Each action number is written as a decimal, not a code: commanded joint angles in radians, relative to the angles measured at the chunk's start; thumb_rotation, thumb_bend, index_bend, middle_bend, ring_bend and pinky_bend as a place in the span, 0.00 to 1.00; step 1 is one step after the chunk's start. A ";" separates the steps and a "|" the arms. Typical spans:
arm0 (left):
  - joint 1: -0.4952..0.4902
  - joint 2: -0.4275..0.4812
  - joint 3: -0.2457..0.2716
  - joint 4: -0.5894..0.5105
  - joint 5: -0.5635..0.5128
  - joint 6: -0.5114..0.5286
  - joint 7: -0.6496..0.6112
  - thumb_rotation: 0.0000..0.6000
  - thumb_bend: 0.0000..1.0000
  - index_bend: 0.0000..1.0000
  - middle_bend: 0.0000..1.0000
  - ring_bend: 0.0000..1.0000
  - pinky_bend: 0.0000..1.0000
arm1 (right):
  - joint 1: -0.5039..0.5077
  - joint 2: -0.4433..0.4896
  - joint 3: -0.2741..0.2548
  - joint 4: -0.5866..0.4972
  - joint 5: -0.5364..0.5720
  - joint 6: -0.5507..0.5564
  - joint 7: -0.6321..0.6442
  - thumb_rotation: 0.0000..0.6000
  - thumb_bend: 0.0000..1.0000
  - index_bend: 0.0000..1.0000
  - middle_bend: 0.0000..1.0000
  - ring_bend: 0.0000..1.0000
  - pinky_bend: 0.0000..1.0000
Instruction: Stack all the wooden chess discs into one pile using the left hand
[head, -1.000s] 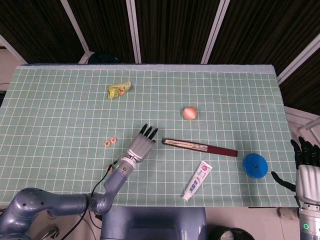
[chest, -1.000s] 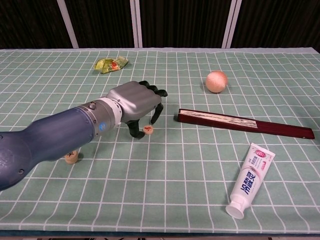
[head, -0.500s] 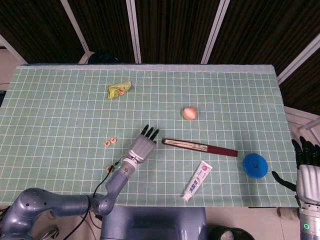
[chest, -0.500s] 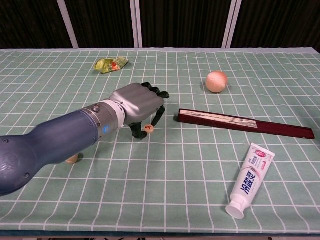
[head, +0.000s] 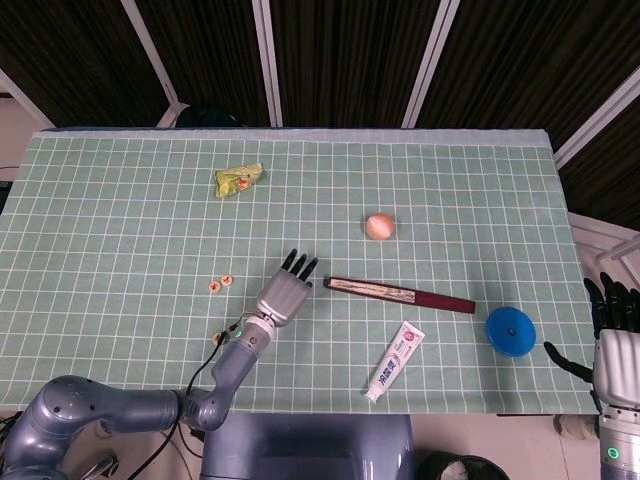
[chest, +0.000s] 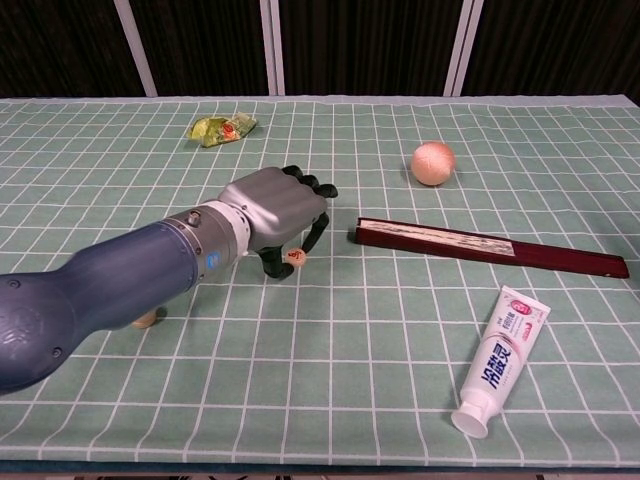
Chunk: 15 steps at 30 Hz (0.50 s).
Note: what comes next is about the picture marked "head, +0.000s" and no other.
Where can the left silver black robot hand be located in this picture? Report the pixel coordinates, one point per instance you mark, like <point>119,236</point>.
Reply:
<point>282,300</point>

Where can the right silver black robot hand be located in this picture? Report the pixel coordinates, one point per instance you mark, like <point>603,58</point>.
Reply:
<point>620,365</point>

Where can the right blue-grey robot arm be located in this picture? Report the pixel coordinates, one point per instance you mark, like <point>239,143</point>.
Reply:
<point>622,445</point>

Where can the blue round disc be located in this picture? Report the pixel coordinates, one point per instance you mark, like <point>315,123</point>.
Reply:
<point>500,332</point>

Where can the green white checked tablecloth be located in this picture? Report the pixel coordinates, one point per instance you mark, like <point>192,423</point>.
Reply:
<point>320,225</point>

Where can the white metal rack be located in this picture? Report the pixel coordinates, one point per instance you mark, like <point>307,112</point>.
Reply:
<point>622,247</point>

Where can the peach woven ball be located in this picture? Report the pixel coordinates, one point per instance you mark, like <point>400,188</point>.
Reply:
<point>380,226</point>

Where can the white toothpaste tube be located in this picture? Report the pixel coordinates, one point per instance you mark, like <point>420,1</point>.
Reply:
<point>395,362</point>

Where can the green snack packet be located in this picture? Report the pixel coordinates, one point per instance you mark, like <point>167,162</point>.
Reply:
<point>235,178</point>

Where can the blue-grey robot torso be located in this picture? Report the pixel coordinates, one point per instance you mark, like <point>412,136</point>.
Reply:
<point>300,445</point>

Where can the dark red folded fan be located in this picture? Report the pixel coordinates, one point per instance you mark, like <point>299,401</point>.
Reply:
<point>440,300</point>

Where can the black waste bin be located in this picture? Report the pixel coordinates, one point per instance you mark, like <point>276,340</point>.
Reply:
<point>460,470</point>

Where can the black chair back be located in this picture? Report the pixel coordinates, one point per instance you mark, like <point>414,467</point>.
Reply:
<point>210,117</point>

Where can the dark partition screen white frame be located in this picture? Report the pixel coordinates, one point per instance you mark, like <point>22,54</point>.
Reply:
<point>350,50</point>
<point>525,60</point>
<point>210,50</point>
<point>75,50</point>
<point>610,170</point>

